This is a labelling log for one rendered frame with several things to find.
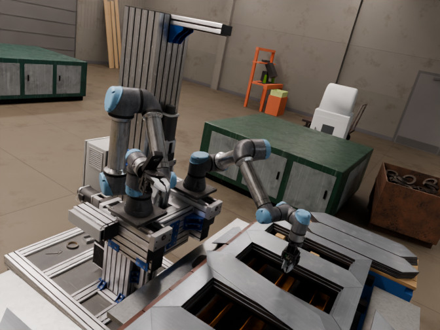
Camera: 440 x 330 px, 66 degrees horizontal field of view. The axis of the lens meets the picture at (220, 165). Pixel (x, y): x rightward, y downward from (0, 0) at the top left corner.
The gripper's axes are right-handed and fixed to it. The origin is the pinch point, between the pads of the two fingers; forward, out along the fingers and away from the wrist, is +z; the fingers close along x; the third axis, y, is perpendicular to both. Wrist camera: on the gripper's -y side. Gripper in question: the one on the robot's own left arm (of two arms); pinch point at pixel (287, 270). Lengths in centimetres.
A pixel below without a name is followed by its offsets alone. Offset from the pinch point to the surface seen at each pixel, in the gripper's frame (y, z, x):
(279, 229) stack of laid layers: -51, 8, -23
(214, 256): 11.8, 5.4, -37.0
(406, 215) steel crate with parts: -304, 56, 62
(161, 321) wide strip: 65, 6, -29
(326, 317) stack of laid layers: 11.8, 5.7, 26.0
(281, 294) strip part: 12.7, 5.6, 3.3
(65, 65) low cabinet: -320, 12, -626
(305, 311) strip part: 15.5, 5.6, 16.8
